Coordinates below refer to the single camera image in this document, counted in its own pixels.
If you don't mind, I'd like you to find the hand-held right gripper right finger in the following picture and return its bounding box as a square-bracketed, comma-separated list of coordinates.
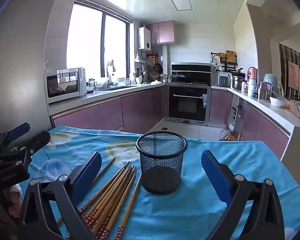
[201, 150, 285, 240]

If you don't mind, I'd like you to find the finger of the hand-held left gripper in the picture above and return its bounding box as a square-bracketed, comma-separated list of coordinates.
[0, 122, 31, 155]
[5, 130, 52, 167]

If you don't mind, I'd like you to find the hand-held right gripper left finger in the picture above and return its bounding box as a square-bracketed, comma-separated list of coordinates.
[19, 151, 103, 240]

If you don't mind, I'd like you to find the bunch of wooden chopsticks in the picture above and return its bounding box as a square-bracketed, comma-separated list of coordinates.
[55, 157, 143, 240]

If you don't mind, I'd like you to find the black mesh utensil holder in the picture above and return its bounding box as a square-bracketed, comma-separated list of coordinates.
[136, 131, 188, 194]

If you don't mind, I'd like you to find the person's left hand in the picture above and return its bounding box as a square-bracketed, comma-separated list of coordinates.
[7, 184, 23, 214]

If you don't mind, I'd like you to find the glass bottle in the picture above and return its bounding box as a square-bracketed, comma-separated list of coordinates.
[220, 125, 232, 142]

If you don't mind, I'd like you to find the blue floral tablecloth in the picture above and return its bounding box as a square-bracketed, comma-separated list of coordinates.
[15, 125, 300, 240]

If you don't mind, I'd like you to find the pink lower kitchen cabinet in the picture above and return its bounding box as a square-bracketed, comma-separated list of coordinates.
[51, 86, 167, 133]
[210, 89, 290, 160]

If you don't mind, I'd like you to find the pink kitchen cabinet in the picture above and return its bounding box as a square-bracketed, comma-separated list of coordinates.
[145, 21, 175, 45]
[51, 86, 167, 133]
[210, 89, 290, 160]

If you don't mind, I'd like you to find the white microwave oven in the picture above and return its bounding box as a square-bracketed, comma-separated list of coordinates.
[44, 67, 87, 104]

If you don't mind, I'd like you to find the white kitchen countertop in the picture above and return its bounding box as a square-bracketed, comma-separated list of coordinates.
[47, 83, 165, 115]
[211, 85, 300, 130]

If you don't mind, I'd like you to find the white bottle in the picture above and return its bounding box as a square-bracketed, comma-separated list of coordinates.
[247, 79, 257, 98]

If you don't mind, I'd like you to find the silver rice cooker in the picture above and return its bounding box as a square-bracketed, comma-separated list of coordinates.
[216, 72, 232, 87]

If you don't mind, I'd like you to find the stainless steel pot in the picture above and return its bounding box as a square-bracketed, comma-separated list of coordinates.
[231, 71, 245, 90]

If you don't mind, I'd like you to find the purple lid jug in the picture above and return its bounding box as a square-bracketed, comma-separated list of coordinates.
[258, 81, 273, 101]

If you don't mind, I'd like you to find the black wok with lid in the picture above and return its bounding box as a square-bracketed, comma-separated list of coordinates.
[171, 72, 187, 82]

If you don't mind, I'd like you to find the clear plastic container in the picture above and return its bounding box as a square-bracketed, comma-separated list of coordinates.
[289, 99, 300, 120]

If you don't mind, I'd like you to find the pink thermos flask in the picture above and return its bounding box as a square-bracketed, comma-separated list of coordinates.
[247, 67, 258, 85]

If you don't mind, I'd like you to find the kitchen window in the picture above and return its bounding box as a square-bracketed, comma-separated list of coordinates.
[66, 1, 134, 79]

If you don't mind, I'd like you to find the black kitchen shelf rack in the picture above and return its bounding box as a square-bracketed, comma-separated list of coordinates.
[210, 51, 238, 73]

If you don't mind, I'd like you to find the striped curtain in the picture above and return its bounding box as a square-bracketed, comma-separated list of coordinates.
[278, 43, 300, 98]

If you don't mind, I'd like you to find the pink upper kitchen cabinet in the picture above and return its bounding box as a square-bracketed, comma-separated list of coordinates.
[145, 21, 175, 45]

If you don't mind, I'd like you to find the square ceiling light panel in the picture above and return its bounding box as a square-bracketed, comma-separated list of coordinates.
[168, 0, 192, 11]

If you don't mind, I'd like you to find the white wall water heater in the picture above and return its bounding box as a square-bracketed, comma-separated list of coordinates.
[138, 27, 152, 50]

